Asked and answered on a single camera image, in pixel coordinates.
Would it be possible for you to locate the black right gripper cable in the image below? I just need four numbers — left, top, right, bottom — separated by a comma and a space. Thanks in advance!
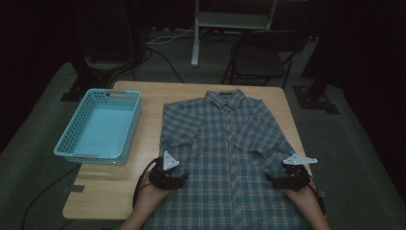
306, 173, 327, 219

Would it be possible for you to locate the white metal stand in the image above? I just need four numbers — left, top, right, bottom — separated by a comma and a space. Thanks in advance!
190, 0, 280, 68

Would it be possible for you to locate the thin black floor cable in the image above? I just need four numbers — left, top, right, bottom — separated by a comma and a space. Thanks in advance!
146, 46, 186, 84

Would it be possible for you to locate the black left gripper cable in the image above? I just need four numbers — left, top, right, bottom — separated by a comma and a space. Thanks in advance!
131, 158, 158, 210

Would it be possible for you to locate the black stand with base plate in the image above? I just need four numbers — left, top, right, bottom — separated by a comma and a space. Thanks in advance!
292, 30, 341, 116

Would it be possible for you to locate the black equipment stand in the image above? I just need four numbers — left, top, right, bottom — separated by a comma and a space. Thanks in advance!
60, 0, 149, 103

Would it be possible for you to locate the blue plaid shirt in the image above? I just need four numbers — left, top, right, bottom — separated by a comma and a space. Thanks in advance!
143, 88, 313, 230

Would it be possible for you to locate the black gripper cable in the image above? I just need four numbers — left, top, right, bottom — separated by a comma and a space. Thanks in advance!
131, 158, 158, 210
306, 173, 327, 219

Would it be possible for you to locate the white floor cable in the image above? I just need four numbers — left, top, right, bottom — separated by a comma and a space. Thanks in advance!
147, 26, 196, 46

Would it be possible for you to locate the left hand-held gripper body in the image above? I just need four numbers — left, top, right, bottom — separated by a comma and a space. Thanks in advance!
147, 150, 187, 192

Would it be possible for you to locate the person's right hand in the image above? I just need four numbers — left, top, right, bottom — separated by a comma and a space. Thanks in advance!
282, 185, 317, 210

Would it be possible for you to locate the black folding chair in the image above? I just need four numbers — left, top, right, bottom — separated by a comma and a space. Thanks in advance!
219, 29, 308, 89

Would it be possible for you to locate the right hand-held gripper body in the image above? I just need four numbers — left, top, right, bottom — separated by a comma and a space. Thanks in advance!
271, 153, 319, 193

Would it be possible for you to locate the person's left hand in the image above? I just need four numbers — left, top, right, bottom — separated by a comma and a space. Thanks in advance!
136, 177, 170, 210

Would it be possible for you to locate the light blue plastic basket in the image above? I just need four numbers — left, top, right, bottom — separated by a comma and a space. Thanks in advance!
53, 88, 143, 166

